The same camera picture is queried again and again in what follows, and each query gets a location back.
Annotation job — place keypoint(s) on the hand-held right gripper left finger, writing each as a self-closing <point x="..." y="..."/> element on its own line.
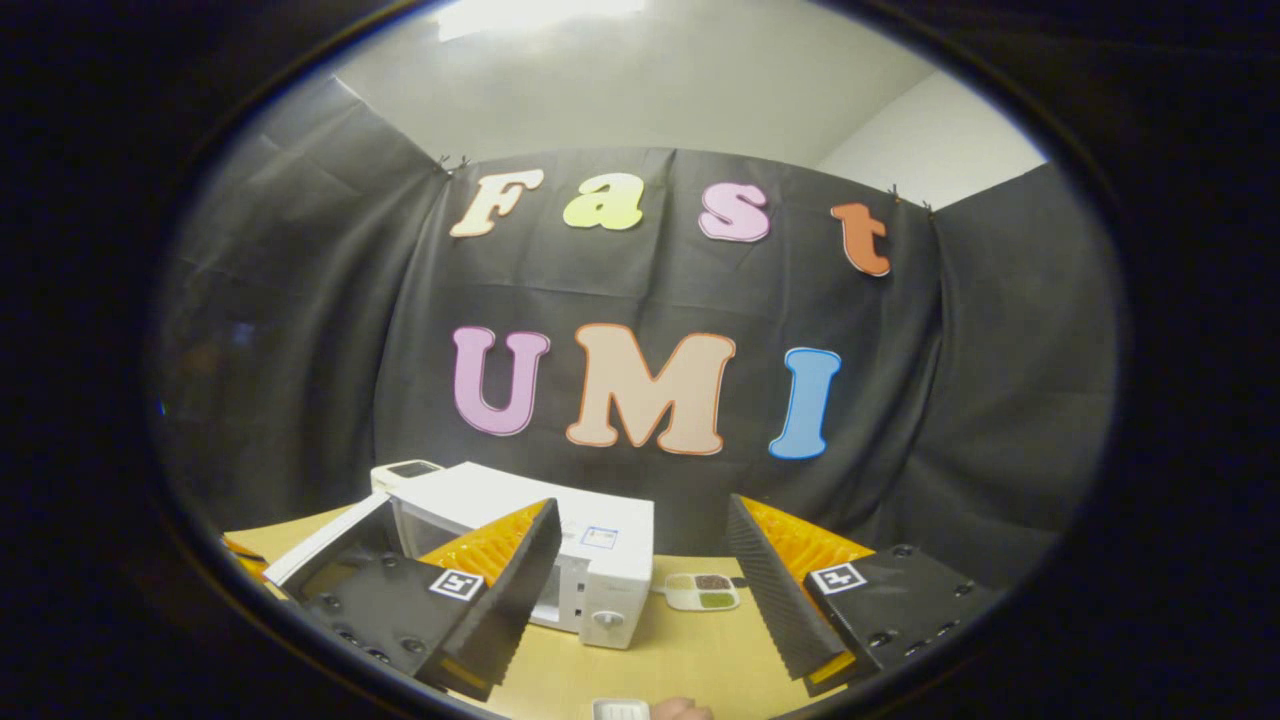
<point x="510" y="610"/>

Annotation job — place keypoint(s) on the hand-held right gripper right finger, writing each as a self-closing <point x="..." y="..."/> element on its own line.
<point x="775" y="600"/>

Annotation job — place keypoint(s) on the white microwave oven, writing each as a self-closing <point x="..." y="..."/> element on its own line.
<point x="480" y="495"/>

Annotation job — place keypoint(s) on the white divided condiment dish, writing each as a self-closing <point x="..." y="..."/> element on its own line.
<point x="703" y="592"/>

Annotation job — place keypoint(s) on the pinkish rounded object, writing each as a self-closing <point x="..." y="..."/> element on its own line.
<point x="682" y="710"/>

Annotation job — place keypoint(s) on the small white plate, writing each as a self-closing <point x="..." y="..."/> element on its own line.
<point x="620" y="710"/>

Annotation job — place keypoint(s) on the small white countertop appliance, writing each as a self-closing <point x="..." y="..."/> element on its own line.
<point x="405" y="470"/>

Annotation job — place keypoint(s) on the black backdrop cloth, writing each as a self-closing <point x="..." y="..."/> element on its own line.
<point x="950" y="400"/>

